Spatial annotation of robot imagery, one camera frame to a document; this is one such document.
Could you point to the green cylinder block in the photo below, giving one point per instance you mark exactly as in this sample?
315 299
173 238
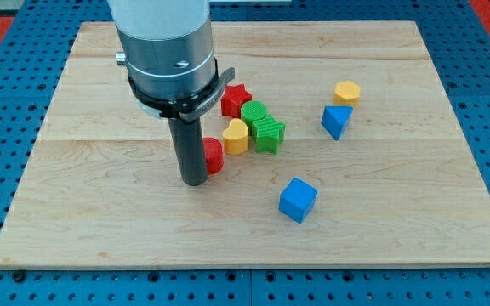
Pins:
252 111

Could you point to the yellow hexagon block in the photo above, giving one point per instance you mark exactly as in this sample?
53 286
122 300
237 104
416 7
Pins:
346 93

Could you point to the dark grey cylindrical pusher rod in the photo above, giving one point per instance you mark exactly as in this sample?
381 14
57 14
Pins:
189 150

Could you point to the blue cube block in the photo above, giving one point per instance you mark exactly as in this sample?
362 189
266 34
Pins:
297 200

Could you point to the blue triangle block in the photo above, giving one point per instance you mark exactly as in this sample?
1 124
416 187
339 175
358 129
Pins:
335 119

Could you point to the red star block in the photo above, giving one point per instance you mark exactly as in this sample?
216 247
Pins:
234 97

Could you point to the red cylinder block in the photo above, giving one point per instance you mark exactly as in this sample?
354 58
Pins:
213 152

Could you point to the light wooden board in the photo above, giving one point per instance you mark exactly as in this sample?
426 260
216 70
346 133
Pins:
399 189

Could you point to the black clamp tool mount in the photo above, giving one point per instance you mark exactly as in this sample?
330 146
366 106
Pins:
187 109

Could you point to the green star block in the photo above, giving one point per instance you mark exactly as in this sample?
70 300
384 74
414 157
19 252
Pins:
268 133

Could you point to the yellow heart block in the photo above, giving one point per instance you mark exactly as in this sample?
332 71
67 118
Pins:
236 137

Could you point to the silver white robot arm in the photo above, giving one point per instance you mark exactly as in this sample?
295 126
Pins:
168 51

